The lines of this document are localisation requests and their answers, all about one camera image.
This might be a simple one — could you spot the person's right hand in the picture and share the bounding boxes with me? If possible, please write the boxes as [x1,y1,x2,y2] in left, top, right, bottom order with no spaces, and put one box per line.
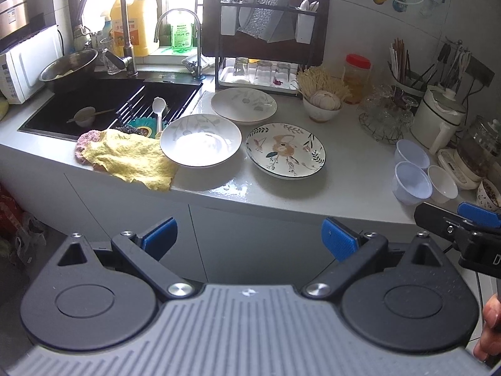
[473,294,501,362]

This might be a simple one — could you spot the chopstick holder with chopsticks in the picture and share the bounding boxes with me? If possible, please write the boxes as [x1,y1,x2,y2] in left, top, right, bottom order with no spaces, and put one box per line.
[388,38,426,98]

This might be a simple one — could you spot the upturned glass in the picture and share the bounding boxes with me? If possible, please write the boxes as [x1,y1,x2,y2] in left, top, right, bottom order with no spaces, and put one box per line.
[254,60,273,86]
[273,62,291,86]
[233,57,249,77]

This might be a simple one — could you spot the upturned glass right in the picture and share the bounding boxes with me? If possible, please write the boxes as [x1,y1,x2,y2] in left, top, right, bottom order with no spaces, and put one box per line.
[273,62,291,86]

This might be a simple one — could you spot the white leaf-pattern plate front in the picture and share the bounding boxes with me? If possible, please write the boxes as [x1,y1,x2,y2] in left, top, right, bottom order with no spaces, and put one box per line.
[160,114,242,168]

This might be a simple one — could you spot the white electric pot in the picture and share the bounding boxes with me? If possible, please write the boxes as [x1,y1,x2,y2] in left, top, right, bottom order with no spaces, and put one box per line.
[410,86,466,154]

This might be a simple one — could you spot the upturned glass left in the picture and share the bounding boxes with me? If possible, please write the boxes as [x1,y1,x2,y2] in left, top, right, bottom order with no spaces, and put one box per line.
[233,57,249,77]

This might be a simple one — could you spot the red-lid plastic jar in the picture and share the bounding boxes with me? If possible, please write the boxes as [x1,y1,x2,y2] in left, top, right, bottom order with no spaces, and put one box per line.
[342,54,372,104]

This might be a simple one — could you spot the bowl of garlic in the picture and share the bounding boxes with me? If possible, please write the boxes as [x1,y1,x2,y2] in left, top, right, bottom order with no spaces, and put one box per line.
[303,90,342,123]

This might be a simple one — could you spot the steel rice cooker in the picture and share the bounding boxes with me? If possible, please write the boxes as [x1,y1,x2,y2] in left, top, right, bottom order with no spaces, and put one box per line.
[0,0,29,39]

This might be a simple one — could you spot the dark wooden cutting board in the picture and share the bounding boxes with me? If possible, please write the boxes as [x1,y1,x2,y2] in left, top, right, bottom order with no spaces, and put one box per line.
[201,0,330,66]

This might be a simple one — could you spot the yellow oil jug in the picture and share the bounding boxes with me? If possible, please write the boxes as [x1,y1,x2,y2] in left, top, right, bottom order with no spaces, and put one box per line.
[110,0,149,58]

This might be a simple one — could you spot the roll-up sink drying rack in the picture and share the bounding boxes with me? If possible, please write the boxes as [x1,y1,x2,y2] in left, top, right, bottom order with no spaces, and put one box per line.
[111,82,201,138]

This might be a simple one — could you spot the hanging kitchen utensils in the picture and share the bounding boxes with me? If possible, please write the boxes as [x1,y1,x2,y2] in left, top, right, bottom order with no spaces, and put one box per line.
[426,38,472,92]

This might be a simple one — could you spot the black sink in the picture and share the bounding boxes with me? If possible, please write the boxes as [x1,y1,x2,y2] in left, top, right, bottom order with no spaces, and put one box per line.
[19,78,202,141]

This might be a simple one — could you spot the sunflower silicone mat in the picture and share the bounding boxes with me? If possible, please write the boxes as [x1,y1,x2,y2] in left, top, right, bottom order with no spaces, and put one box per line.
[127,117,166,138]

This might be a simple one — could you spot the green detergent bottle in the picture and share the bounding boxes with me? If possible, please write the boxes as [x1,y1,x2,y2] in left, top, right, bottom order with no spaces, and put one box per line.
[169,11,193,54]

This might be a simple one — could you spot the small chrome faucet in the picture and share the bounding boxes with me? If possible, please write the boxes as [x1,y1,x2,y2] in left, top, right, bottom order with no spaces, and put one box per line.
[153,8,206,81]

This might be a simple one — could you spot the tall chrome faucet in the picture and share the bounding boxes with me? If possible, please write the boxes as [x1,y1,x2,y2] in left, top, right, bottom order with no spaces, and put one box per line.
[75,0,137,78]

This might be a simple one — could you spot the yellow dish cloth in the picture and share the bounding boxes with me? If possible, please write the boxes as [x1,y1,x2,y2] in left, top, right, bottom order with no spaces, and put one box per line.
[75,129,178,192]

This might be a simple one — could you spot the white leaf-pattern plate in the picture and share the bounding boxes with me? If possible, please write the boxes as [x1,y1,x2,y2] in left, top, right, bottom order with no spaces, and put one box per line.
[160,114,242,168]
[211,87,278,125]

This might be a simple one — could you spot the glass health kettle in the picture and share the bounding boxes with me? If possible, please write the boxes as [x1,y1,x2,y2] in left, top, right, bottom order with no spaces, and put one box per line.
[437,116,500,190]

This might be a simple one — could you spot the upturned glass middle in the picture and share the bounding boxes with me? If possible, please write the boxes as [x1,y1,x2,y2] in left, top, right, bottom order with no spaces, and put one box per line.
[254,60,273,86]

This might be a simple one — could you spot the dried noodles bundle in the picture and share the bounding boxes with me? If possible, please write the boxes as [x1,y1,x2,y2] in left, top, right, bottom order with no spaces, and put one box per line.
[296,66,351,101]

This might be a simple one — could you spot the white microwave oven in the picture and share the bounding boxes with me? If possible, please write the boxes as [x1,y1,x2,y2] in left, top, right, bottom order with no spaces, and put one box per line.
[1,25,63,104]

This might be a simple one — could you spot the small ladle in sink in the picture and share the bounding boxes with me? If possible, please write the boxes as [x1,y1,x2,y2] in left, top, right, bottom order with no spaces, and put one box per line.
[66,106,114,127]

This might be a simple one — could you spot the black dish rack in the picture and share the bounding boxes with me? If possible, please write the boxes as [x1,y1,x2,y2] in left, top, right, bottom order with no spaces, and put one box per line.
[213,0,319,87]

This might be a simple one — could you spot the stainless steel bowl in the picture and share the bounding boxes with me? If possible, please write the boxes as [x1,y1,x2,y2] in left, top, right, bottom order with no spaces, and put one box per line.
[38,49,99,94]

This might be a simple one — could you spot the small white bowl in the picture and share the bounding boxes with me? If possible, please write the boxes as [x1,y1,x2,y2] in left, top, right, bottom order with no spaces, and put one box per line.
[427,165,458,204]

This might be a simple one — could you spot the wire rack with glassware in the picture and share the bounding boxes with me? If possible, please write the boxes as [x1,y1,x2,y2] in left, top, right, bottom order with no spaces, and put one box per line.
[358,85,418,144]

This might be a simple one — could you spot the speckled small bowl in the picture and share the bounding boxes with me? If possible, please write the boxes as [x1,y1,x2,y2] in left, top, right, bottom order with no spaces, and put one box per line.
[476,179,500,212]

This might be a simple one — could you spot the white pink spoon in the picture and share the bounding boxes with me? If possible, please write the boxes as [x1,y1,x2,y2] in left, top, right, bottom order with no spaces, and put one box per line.
[152,97,167,134]

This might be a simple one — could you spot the floral colourful plate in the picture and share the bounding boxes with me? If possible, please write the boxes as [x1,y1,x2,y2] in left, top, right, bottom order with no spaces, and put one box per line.
[245,122,326,180]

